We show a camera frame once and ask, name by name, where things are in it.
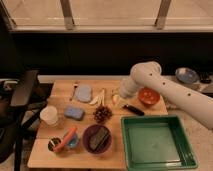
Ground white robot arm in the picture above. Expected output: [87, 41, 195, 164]
[116, 61, 213, 131]

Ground green plastic tray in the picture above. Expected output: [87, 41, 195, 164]
[121, 115, 198, 171]

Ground banana peel pieces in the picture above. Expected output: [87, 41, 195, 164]
[90, 89, 105, 106]

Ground bunch of dark grapes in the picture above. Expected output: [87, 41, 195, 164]
[93, 106, 112, 124]

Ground light blue plate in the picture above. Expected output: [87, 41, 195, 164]
[74, 84, 92, 103]

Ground orange bowl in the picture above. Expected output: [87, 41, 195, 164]
[138, 87, 160, 105]

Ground small fork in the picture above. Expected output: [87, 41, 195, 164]
[69, 81, 79, 101]

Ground blue sponge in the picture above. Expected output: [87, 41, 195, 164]
[64, 106, 84, 120]

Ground dark sponge block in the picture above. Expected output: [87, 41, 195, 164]
[89, 127, 109, 150]

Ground wooden board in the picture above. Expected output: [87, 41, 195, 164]
[27, 79, 169, 170]

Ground orange carrot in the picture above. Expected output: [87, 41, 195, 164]
[53, 126, 77, 152]

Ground small blue bowl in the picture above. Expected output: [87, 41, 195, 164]
[66, 134, 79, 149]

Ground white plastic cup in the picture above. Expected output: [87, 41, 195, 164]
[40, 106, 58, 125]

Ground grey round dish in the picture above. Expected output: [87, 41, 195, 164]
[175, 67, 198, 84]

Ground small dark cup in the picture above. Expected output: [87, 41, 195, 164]
[48, 138, 61, 152]

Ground black chair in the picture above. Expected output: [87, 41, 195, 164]
[0, 70, 47, 171]

